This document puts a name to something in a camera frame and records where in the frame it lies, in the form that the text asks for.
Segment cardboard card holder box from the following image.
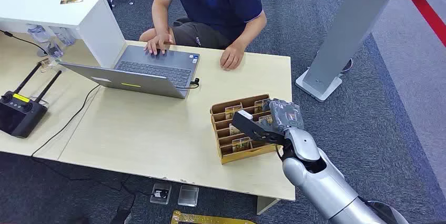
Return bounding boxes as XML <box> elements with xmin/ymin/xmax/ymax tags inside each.
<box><xmin>209</xmin><ymin>93</ymin><xmax>280</xmax><ymax>165</ymax></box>

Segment person's right hand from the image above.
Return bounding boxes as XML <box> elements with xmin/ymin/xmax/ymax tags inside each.
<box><xmin>144</xmin><ymin>34</ymin><xmax>175</xmax><ymax>56</ymax></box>

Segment thin black cable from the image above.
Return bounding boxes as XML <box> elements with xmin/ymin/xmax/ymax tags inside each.
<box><xmin>0</xmin><ymin>29</ymin><xmax>48</xmax><ymax>55</ymax></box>

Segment black remote controller with antennas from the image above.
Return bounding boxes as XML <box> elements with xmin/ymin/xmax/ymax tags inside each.
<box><xmin>0</xmin><ymin>62</ymin><xmax>63</xmax><ymax>139</ymax></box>

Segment grey laptop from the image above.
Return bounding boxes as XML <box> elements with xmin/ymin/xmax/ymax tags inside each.
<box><xmin>58</xmin><ymin>45</ymin><xmax>201</xmax><ymax>100</ymax></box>

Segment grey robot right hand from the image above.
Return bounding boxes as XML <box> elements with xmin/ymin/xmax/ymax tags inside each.
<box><xmin>262</xmin><ymin>98</ymin><xmax>305</xmax><ymax>134</ymax></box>

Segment person's left hand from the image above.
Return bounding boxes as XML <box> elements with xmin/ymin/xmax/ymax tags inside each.
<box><xmin>219</xmin><ymin>44</ymin><xmax>246</xmax><ymax>71</ymax></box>

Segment person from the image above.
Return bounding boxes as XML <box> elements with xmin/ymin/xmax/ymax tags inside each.
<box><xmin>138</xmin><ymin>0</ymin><xmax>268</xmax><ymax>71</ymax></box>

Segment black laptop cable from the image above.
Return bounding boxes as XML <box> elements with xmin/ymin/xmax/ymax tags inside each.
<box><xmin>176</xmin><ymin>77</ymin><xmax>201</xmax><ymax>90</ymax></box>

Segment white desk riser shelf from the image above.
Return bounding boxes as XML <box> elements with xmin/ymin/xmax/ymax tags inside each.
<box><xmin>0</xmin><ymin>0</ymin><xmax>127</xmax><ymax>69</ymax></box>

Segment red barrier belt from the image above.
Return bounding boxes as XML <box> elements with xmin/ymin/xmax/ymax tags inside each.
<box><xmin>399</xmin><ymin>0</ymin><xmax>446</xmax><ymax>48</ymax></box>

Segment clear plastic bag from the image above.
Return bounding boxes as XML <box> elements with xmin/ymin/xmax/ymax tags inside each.
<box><xmin>52</xmin><ymin>26</ymin><xmax>76</xmax><ymax>47</ymax></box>
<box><xmin>26</xmin><ymin>24</ymin><xmax>52</xmax><ymax>44</ymax></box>

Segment floor socket box with plug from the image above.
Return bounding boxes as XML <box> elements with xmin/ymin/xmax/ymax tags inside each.
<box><xmin>149</xmin><ymin>182</ymin><xmax>173</xmax><ymax>205</ymax></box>

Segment grey kiosk stand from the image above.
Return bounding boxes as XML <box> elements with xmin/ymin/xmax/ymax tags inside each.
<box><xmin>295</xmin><ymin>0</ymin><xmax>406</xmax><ymax>103</ymax></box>

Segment wooden table leg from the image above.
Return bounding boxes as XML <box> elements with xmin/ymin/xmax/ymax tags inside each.
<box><xmin>256</xmin><ymin>196</ymin><xmax>280</xmax><ymax>216</ymax></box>

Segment yellow patterned sheet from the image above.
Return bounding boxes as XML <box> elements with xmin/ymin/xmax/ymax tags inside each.
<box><xmin>170</xmin><ymin>210</ymin><xmax>257</xmax><ymax>224</ymax></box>

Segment grey floor socket cover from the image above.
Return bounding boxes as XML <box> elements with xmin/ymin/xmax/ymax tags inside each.
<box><xmin>177</xmin><ymin>185</ymin><xmax>200</xmax><ymax>207</ymax></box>

